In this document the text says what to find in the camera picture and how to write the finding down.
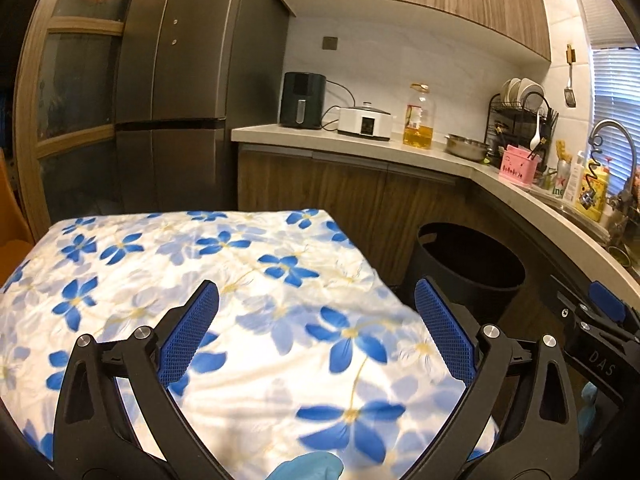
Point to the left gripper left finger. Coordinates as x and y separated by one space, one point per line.
93 435

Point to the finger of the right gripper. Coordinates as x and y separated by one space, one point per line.
607 302

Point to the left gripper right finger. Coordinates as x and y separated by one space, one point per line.
538 439

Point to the chrome kitchen faucet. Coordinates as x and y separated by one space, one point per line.
611 143

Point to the black trash bin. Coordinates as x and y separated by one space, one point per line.
470 267

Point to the yellow detergent bottle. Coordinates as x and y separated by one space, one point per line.
591 197

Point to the green white can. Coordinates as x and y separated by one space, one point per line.
561 177

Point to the pink utensil holder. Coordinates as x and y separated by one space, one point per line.
518 165

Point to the window blinds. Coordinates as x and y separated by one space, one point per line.
615 66

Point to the black dish rack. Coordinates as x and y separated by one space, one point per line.
518 115

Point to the hanging spatula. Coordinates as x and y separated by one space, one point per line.
569 93

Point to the stainless steel bowl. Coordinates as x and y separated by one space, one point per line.
466 148

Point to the orange chair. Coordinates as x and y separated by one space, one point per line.
16 240

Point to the blue floral tablecloth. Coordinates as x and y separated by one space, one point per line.
309 350

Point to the wooden lower cabinet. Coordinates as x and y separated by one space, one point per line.
380 205

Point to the cooking oil bottle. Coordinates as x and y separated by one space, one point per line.
419 117

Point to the white rice cooker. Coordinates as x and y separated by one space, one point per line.
365 121

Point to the wooden glass door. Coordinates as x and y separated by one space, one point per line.
64 111

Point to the black air fryer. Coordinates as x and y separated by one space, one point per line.
302 100

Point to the dark grey refrigerator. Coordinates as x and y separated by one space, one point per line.
191 71

